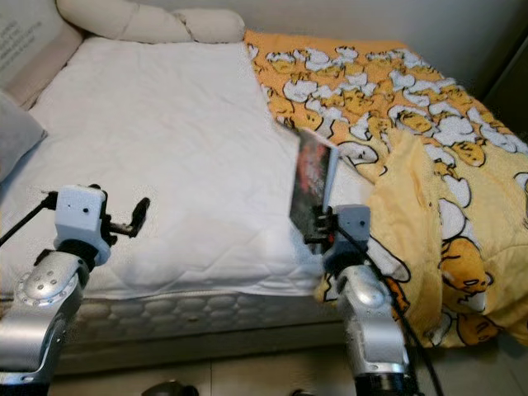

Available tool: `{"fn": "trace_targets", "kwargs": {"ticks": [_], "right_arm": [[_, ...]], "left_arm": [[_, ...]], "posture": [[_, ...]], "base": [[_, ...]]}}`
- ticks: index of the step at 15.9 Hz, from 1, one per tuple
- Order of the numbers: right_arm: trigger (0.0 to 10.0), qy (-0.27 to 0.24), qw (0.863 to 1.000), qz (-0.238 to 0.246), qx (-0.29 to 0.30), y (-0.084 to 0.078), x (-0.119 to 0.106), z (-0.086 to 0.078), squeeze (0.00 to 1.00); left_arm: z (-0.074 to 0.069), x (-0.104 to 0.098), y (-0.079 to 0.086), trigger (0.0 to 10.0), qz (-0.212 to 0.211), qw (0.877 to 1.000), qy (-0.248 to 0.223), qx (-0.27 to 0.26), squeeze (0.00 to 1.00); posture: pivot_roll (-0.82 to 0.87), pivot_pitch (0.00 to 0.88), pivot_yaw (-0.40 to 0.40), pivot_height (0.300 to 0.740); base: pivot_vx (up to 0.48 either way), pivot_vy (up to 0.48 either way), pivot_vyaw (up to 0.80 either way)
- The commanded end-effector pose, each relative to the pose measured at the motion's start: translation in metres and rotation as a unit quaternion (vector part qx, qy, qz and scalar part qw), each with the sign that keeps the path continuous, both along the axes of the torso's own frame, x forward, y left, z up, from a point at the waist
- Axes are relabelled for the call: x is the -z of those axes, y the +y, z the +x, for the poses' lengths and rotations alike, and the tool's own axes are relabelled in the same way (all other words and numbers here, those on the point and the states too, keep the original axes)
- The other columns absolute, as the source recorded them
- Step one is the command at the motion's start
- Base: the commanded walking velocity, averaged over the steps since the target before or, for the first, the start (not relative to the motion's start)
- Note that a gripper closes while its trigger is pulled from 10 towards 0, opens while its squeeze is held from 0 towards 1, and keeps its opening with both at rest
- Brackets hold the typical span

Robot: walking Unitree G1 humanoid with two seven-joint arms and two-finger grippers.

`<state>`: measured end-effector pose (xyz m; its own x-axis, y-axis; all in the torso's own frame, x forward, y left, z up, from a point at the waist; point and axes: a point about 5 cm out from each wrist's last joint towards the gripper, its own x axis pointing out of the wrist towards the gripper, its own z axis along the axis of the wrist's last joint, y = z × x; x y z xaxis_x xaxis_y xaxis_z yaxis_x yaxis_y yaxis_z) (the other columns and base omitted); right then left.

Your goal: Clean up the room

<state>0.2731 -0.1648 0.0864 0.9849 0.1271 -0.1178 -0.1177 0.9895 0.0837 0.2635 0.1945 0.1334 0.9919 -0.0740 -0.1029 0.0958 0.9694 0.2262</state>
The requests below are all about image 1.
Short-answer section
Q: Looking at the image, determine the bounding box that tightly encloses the dark cover paperback book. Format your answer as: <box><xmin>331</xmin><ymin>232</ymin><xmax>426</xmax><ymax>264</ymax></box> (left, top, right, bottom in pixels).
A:
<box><xmin>289</xmin><ymin>128</ymin><xmax>339</xmax><ymax>240</ymax></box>

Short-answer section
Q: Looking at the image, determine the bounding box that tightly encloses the grey fleece pillow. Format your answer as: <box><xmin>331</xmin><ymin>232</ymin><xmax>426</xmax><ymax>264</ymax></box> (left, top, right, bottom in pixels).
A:
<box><xmin>0</xmin><ymin>91</ymin><xmax>48</xmax><ymax>182</ymax></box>

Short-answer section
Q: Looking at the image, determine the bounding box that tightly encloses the yellow cartoon egg blanket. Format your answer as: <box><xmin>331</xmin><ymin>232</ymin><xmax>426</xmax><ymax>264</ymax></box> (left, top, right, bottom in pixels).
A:
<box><xmin>243</xmin><ymin>29</ymin><xmax>528</xmax><ymax>347</ymax></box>

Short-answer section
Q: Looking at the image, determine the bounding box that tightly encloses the white quilted mattress bed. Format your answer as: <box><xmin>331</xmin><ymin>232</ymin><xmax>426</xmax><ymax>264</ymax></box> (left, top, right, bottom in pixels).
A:
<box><xmin>0</xmin><ymin>35</ymin><xmax>372</xmax><ymax>376</ymax></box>

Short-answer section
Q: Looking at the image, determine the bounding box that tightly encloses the dark robot left foot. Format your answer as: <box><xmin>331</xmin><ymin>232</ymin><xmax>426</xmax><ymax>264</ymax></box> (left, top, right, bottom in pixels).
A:
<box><xmin>142</xmin><ymin>379</ymin><xmax>200</xmax><ymax>396</ymax></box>

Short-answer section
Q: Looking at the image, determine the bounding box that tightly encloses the beige printed headboard cushion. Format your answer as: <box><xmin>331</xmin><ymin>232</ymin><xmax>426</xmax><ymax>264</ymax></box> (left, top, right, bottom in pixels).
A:
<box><xmin>0</xmin><ymin>0</ymin><xmax>83</xmax><ymax>108</ymax></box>

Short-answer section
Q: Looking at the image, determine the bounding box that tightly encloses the cream long bolster pillow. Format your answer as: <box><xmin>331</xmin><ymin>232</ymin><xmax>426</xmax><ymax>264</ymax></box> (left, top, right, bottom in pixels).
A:
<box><xmin>56</xmin><ymin>0</ymin><xmax>191</xmax><ymax>44</ymax></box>

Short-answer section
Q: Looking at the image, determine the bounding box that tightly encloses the cream small round pillow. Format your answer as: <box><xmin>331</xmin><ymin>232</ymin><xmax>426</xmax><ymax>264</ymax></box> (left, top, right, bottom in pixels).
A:
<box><xmin>183</xmin><ymin>8</ymin><xmax>246</xmax><ymax>44</ymax></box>

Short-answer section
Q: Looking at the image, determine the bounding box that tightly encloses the dark bedside cabinet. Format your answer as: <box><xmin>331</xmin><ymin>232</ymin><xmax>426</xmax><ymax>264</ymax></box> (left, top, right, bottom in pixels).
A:
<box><xmin>483</xmin><ymin>49</ymin><xmax>528</xmax><ymax>141</ymax></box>

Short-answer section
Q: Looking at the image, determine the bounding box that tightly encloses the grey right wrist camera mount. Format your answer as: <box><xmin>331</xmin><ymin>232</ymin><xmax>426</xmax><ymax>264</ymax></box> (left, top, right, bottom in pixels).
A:
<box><xmin>330</xmin><ymin>205</ymin><xmax>372</xmax><ymax>253</ymax></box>

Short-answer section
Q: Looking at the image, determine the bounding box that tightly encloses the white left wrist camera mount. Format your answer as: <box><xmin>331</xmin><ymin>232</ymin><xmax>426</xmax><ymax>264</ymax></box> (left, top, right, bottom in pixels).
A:
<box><xmin>54</xmin><ymin>185</ymin><xmax>110</xmax><ymax>247</ymax></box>

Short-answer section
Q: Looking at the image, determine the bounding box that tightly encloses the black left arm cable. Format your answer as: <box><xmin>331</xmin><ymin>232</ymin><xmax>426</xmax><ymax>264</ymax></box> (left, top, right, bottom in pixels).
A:
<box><xmin>0</xmin><ymin>191</ymin><xmax>60</xmax><ymax>248</ymax></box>

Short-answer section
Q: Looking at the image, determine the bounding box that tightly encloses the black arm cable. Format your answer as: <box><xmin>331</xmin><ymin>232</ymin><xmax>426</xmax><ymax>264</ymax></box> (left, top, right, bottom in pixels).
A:
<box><xmin>337</xmin><ymin>224</ymin><xmax>448</xmax><ymax>396</ymax></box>
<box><xmin>0</xmin><ymin>191</ymin><xmax>60</xmax><ymax>248</ymax></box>

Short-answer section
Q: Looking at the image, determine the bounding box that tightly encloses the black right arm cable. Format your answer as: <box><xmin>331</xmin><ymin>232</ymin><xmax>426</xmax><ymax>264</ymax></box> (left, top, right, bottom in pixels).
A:
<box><xmin>337</xmin><ymin>224</ymin><xmax>448</xmax><ymax>396</ymax></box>

